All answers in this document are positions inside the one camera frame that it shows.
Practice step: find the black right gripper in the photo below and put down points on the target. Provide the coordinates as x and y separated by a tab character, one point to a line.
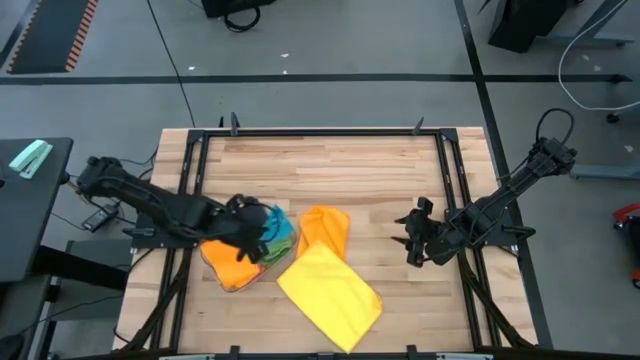
427	237

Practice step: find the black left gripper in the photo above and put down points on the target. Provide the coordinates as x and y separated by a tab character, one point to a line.
247	222

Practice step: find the blue microfiber towel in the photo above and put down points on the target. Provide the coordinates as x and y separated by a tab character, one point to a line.
280	227

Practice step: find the green microfiber towel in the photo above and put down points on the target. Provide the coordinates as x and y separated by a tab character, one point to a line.
280	250

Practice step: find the orange microfiber towel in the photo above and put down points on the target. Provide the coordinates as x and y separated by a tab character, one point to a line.
325	225
225	265

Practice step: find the yellow microfiber towel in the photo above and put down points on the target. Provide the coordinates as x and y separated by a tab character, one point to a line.
330	300

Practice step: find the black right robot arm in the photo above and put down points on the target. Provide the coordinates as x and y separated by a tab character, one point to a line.
500	200

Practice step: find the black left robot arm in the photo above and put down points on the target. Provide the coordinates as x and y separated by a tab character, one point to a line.
150	200

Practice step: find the clear plastic bin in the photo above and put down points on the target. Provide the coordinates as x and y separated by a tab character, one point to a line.
270	272

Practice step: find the black power adapter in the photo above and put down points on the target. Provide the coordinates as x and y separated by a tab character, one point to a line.
97	220

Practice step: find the grey desk foot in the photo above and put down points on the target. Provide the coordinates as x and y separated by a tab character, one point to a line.
605	172

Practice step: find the black equipment box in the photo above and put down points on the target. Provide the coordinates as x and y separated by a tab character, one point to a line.
235	6

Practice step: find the black side table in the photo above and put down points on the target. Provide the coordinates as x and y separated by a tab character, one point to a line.
30	225

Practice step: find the red cart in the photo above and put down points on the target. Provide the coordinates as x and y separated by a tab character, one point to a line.
627	212

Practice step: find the mint green stapler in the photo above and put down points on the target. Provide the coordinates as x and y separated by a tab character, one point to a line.
30	157

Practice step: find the black cabinet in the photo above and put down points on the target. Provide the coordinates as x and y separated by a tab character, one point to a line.
520	25

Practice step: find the black caster wheel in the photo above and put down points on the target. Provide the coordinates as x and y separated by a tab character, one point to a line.
613	118

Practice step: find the black orange-edged floor mat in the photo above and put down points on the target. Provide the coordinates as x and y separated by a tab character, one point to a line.
50	35

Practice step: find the black frame post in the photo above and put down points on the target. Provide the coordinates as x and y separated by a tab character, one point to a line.
418	126
235	125
234	350
412	350

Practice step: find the black aluminium table frame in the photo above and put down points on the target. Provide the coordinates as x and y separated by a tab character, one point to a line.
320	133

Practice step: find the grey desk frame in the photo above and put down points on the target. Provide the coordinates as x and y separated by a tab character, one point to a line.
600	40

